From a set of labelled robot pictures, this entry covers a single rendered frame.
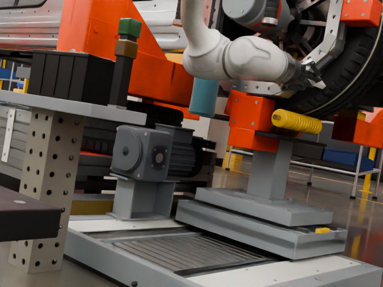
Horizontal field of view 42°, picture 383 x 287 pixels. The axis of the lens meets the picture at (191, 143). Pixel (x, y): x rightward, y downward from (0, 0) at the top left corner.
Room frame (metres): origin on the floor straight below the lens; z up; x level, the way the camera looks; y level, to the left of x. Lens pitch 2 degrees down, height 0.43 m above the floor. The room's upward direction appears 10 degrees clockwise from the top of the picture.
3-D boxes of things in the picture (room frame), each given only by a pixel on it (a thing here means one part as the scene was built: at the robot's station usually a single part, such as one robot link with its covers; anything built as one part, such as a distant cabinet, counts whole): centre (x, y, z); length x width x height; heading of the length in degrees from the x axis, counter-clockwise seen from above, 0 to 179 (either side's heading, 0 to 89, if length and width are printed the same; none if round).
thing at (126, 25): (1.19, 0.19, 0.64); 0.04 x 0.04 x 0.04; 49
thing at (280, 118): (1.68, -0.34, 0.51); 0.29 x 0.06 x 0.06; 139
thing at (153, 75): (2.03, 0.19, 0.69); 0.52 x 0.17 x 0.35; 139
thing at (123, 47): (1.19, 0.19, 0.59); 0.04 x 0.04 x 0.04; 49
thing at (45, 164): (1.34, 0.36, 0.21); 0.10 x 0.10 x 0.42; 49
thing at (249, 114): (1.71, -0.21, 0.48); 0.16 x 0.12 x 0.17; 139
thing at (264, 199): (1.81, -0.29, 0.32); 0.40 x 0.30 x 0.28; 49
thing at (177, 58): (2.16, 0.08, 0.71); 0.14 x 0.14 x 0.05; 49
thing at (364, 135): (3.59, -1.16, 0.69); 0.52 x 0.17 x 0.35; 139
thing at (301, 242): (1.81, -0.29, 0.13); 0.50 x 0.36 x 0.10; 49
